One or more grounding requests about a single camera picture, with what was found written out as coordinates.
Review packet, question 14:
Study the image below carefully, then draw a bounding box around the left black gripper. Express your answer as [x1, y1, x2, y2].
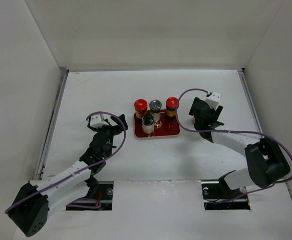
[89, 114, 127, 144]

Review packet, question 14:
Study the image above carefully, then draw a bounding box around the short red-lid sauce jar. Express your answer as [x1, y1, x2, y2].
[134, 99, 148, 119]

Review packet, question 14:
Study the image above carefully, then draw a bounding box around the black-cap white bottle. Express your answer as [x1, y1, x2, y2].
[142, 113, 155, 134]

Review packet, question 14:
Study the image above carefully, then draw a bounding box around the tall red-cap sauce bottle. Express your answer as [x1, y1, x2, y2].
[166, 97, 179, 118]

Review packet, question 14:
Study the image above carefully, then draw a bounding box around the grey-cap white salt shaker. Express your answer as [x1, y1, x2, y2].
[149, 99, 162, 122]

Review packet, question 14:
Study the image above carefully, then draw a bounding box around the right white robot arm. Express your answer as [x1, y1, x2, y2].
[189, 97, 290, 198]

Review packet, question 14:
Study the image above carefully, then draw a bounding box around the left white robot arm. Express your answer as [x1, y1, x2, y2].
[5, 111, 128, 237]

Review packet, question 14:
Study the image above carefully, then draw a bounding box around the red rectangular tray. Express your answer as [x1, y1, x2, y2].
[134, 109, 180, 139]

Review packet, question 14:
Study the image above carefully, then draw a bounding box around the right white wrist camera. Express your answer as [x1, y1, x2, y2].
[205, 91, 222, 109]

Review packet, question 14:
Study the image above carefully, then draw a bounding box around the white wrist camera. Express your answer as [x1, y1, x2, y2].
[89, 113, 107, 128]
[205, 91, 222, 109]

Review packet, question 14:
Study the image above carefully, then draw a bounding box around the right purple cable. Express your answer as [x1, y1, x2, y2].
[175, 88, 292, 205]

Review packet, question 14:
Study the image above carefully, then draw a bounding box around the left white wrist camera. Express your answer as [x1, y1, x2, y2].
[89, 113, 107, 128]

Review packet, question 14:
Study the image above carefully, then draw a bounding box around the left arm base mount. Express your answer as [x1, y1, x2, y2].
[66, 177, 114, 211]

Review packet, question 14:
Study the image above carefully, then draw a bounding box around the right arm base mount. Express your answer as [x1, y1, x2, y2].
[201, 170, 250, 211]

